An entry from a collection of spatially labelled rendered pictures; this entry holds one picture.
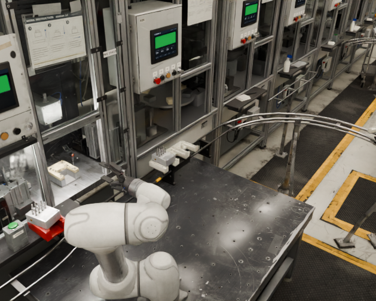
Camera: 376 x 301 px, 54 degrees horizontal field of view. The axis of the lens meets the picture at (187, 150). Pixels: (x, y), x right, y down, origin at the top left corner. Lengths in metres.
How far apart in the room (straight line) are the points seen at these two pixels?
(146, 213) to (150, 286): 0.64
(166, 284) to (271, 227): 0.85
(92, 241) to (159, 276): 0.58
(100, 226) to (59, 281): 0.94
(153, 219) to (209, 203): 1.33
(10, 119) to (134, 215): 0.85
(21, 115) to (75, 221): 0.76
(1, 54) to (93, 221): 0.85
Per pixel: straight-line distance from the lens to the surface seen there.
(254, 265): 2.09
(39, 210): 1.94
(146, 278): 1.72
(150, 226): 1.13
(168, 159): 2.39
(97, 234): 1.17
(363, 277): 3.18
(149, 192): 1.72
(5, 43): 1.71
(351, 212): 3.73
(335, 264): 3.19
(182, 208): 2.39
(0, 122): 1.77
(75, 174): 2.29
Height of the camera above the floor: 2.22
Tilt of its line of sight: 31 degrees down
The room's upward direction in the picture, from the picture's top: 1 degrees clockwise
